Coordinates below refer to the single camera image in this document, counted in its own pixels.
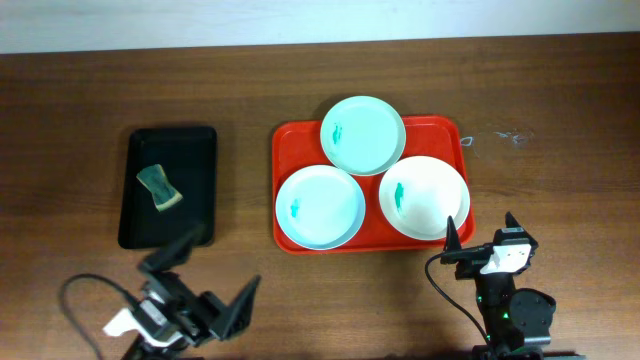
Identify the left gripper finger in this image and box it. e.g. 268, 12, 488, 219
138, 224, 205, 273
210, 275, 261, 341

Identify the green yellow sponge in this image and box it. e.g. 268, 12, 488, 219
136, 164, 183, 212

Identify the light blue plate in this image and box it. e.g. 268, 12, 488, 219
274, 165, 366, 251

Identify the light green plate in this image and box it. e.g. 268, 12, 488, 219
319, 96, 407, 176

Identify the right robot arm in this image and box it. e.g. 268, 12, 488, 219
441, 213, 556, 359

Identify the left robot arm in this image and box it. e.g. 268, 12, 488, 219
103, 225, 261, 359

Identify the black plastic tray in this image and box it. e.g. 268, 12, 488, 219
118, 126, 217, 250

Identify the red plastic tray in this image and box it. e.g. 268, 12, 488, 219
271, 115, 467, 254

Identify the white plate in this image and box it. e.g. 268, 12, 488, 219
378, 156, 471, 241

